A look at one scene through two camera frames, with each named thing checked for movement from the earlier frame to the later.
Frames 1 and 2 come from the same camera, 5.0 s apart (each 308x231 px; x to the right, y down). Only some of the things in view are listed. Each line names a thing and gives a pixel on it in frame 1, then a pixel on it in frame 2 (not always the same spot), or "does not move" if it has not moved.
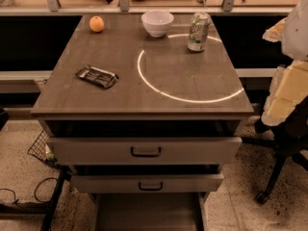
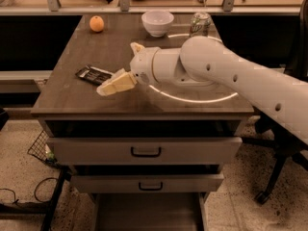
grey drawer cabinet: [144, 111] does not move
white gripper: [296, 33] to [141, 66]
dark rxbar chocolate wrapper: [99, 77] does not move
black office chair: [289, 139] does not move
